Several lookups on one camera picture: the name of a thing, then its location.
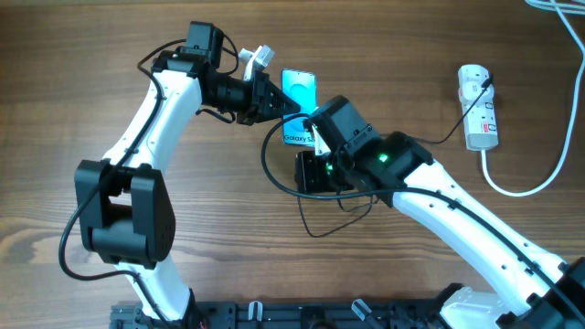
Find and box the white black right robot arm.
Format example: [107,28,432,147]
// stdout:
[298,96,584,328]

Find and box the white power strip cord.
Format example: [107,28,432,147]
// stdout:
[480,0,585,198]

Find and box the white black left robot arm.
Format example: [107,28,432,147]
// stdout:
[70,21,300,328]

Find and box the white power strip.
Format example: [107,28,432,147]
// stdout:
[458,64,498,151]

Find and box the white cables top corner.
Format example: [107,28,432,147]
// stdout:
[524,0,585,16]

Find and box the blue Galaxy S25 smartphone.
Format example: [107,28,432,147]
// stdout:
[282,69,317,147]

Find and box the black USB charging cable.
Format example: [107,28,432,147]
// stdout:
[296,74,495,239]

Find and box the white USB charger plug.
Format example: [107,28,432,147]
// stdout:
[459,79,495,104]

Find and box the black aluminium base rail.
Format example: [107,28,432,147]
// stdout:
[110,300,448,329]

